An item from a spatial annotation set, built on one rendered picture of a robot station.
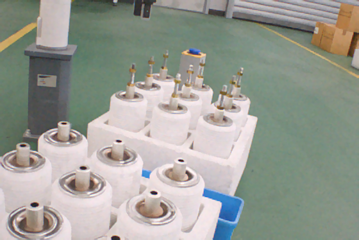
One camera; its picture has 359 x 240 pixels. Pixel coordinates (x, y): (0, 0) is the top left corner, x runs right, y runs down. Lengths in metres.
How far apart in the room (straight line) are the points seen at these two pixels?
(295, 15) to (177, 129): 5.82
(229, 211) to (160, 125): 0.27
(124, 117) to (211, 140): 0.23
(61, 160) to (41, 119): 0.55
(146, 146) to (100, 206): 0.38
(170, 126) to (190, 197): 0.33
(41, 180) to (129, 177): 0.15
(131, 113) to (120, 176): 0.33
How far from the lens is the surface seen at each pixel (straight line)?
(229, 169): 0.90
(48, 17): 1.20
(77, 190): 0.59
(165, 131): 0.95
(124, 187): 0.69
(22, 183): 0.64
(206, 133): 0.92
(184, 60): 1.33
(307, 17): 6.77
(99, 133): 0.99
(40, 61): 1.21
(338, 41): 4.80
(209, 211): 0.72
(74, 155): 0.73
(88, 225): 0.60
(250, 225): 1.04
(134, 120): 0.99
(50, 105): 1.24
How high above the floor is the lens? 0.58
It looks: 21 degrees down
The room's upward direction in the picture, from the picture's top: 10 degrees clockwise
